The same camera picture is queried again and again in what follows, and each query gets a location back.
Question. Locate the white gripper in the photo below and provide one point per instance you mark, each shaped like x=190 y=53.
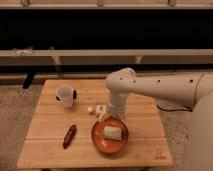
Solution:
x=116 y=105

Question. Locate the orange ceramic bowl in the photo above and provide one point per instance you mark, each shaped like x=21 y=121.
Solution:
x=105 y=145

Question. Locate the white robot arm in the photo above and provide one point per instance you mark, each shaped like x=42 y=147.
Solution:
x=194 y=91

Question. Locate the white plastic bottle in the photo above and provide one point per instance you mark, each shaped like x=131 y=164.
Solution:
x=97 y=110

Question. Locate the white sponge block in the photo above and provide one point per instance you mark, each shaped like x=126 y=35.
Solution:
x=114 y=133

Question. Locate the translucent measuring cup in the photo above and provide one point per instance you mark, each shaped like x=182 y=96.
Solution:
x=66 y=95

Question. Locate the wooden table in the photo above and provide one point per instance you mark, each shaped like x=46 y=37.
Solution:
x=43 y=146

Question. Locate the grey metal rail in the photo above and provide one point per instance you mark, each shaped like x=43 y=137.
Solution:
x=105 y=57

